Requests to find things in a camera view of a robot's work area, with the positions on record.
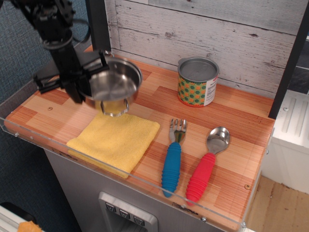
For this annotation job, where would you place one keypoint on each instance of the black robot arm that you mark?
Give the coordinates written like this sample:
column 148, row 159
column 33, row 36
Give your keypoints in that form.
column 52, row 19

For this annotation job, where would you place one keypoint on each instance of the black yellow object corner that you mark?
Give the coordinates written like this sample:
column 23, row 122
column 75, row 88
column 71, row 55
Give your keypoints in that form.
column 15, row 219

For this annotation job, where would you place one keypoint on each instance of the grey toy cabinet front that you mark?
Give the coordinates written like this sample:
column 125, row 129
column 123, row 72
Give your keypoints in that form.
column 82, row 185

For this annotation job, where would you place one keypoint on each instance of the small stainless steel pot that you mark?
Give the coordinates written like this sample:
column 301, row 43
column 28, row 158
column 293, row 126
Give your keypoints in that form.
column 114, row 90

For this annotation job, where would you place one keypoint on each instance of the white toy appliance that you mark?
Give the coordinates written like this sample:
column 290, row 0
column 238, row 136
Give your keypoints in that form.
column 286, row 159

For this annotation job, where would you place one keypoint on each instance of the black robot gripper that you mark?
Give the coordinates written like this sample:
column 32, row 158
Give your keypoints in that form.
column 71, row 69

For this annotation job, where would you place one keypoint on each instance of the red handled spoon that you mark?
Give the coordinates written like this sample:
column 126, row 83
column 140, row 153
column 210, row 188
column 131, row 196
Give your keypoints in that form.
column 217, row 141

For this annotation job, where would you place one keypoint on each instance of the clear acrylic table guard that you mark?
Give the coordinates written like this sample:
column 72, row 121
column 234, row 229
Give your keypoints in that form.
column 50, row 120

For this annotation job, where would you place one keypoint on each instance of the silver button panel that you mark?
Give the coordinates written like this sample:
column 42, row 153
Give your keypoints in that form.
column 120, row 216

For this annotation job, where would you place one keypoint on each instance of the black vertical post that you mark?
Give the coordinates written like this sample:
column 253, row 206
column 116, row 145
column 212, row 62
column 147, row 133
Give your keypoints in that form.
column 291, row 64

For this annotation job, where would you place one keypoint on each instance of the patterned tin can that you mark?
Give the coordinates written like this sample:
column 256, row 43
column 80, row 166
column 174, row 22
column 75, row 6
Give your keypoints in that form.
column 197, row 79

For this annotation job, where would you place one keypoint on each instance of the blue handled fork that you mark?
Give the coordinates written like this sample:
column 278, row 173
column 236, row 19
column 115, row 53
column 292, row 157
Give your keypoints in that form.
column 171, row 170

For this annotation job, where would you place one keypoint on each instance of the yellow folded cloth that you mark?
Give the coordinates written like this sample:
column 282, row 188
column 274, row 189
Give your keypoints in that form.
column 115, row 144

